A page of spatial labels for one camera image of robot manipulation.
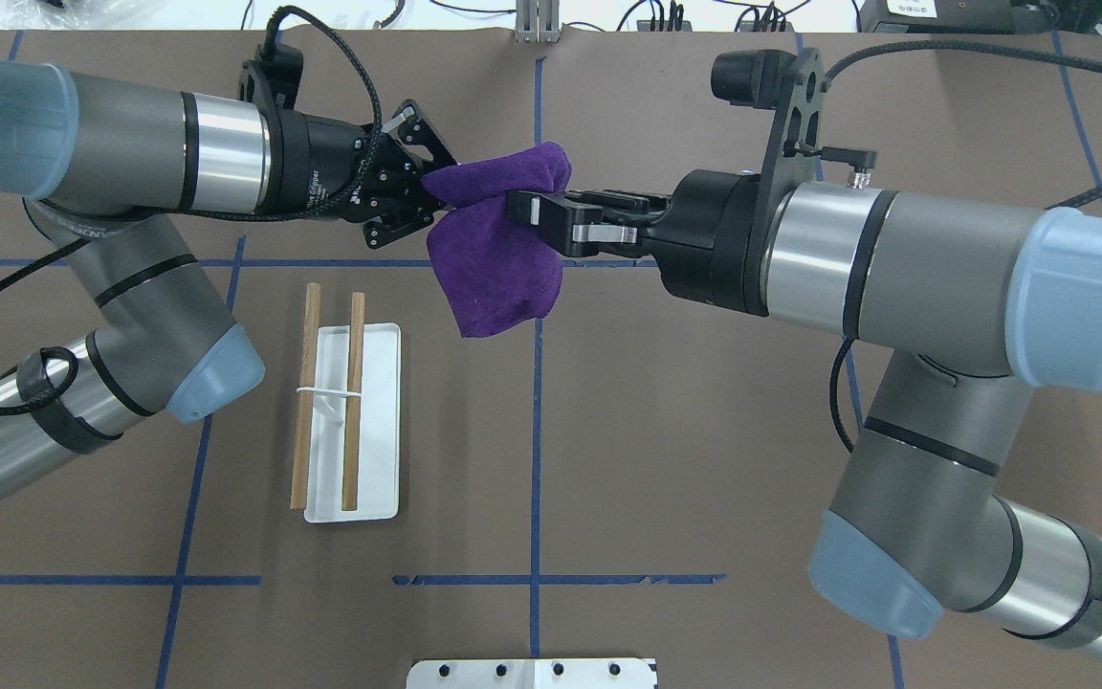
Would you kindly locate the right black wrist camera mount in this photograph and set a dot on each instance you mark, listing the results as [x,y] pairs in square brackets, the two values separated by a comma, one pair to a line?
[792,86]

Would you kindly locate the left wooden rack rod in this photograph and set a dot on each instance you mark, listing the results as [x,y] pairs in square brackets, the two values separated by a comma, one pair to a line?
[303,423]

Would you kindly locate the wooden rack rod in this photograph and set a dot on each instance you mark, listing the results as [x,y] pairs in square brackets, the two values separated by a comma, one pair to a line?
[353,404]
[303,423]

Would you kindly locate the black device on shelf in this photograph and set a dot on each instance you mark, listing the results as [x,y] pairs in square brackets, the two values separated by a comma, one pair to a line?
[979,17]

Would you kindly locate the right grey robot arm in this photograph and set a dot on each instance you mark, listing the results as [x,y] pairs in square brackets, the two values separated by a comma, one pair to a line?
[980,304]

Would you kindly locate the white towel rack base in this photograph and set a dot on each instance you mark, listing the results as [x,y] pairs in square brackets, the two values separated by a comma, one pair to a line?
[378,458]

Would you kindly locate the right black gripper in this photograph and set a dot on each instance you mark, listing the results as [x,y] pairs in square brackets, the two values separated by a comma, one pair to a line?
[716,239]

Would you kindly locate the right wooden rack rod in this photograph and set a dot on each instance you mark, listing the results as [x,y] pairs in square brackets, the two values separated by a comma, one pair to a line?
[353,404]

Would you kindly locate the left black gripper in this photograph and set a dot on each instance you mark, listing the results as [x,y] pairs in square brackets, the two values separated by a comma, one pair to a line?
[315,165]

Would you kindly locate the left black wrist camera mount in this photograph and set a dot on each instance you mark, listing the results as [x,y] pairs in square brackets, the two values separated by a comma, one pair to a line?
[273,74]

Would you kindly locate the white bracket with holes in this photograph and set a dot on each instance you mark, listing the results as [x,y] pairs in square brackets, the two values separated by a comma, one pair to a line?
[564,672]

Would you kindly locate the purple microfibre towel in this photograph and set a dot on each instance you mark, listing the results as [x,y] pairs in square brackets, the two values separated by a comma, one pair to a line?
[495,273]

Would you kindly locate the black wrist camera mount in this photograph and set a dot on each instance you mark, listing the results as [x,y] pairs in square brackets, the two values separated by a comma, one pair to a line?
[273,74]
[792,86]

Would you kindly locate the grey metal clamp post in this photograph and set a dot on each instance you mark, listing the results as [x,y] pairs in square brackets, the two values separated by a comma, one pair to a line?
[538,21]

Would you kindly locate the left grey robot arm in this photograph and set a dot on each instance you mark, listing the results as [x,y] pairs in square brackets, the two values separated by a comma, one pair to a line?
[101,166]

